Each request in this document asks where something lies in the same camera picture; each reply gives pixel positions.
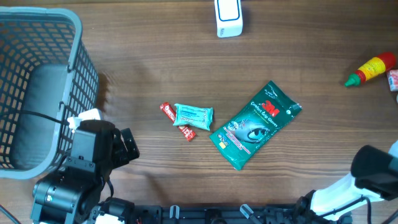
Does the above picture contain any red Nescafe coffee stick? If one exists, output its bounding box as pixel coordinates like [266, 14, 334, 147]
[160, 102, 196, 141]

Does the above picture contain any mint green tissue pack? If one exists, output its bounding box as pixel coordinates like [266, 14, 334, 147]
[173, 103, 214, 131]

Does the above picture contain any green 3M gloves package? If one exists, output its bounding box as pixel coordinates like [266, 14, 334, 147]
[210, 81, 302, 170]

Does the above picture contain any red sauce bottle green cap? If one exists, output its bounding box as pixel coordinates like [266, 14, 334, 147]
[345, 52, 397, 87]

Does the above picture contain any orange white snack packet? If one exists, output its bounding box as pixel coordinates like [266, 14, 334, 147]
[387, 70, 398, 91]

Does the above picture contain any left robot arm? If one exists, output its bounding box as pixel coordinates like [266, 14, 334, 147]
[30, 119, 140, 223]

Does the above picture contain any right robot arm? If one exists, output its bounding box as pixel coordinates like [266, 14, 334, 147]
[305, 142, 397, 223]

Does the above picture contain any white barcode scanner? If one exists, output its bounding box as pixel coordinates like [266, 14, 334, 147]
[214, 0, 243, 38]

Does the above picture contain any grey plastic mesh basket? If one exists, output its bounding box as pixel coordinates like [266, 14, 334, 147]
[1, 7, 99, 179]

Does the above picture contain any black aluminium mounting rail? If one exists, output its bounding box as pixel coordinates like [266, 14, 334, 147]
[90, 203, 354, 224]

